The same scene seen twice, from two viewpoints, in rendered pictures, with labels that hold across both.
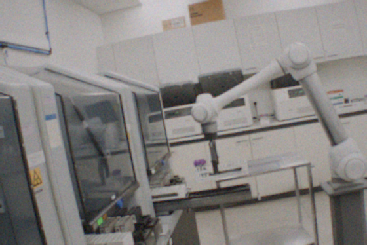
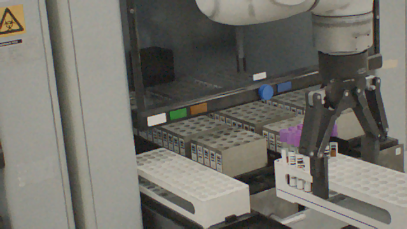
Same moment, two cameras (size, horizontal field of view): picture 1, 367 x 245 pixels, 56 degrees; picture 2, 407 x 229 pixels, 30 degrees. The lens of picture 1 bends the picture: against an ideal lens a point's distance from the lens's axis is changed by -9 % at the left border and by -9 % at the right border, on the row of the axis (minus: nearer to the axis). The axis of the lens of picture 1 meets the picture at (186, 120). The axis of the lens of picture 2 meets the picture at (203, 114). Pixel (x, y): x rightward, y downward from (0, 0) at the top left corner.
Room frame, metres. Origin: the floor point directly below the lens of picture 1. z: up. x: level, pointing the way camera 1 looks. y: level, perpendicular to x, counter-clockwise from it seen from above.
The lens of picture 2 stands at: (1.17, -0.84, 1.37)
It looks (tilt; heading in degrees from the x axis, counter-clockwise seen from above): 16 degrees down; 49
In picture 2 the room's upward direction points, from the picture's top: 5 degrees counter-clockwise
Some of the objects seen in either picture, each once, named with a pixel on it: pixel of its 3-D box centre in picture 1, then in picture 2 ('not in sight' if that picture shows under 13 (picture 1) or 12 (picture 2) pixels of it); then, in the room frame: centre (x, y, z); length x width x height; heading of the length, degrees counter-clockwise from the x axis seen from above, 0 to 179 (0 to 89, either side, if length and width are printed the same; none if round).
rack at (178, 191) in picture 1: (158, 195); (182, 187); (2.03, 0.22, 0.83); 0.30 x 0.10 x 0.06; 82
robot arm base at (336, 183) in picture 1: (343, 178); not in sight; (2.00, -0.83, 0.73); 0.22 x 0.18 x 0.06; 172
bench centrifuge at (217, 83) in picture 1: (225, 99); not in sight; (4.55, -0.49, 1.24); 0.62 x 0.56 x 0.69; 172
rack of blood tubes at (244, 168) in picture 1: (221, 171); (357, 192); (2.08, -0.14, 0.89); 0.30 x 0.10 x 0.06; 81
